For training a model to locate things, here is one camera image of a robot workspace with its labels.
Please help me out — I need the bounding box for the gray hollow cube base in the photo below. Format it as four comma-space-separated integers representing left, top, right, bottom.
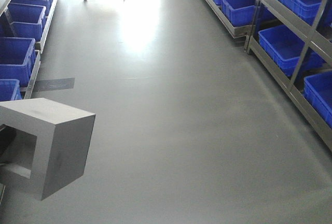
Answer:
1, 98, 96, 201

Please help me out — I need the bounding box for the right steel shelving rack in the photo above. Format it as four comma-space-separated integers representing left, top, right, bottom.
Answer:
205, 0, 331, 147

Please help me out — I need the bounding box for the steel shelving rack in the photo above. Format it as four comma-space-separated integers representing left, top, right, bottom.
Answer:
205, 0, 331, 147
1, 0, 57, 101

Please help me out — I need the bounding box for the left steel shelving rack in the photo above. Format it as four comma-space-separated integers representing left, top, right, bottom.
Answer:
1, 0, 57, 101

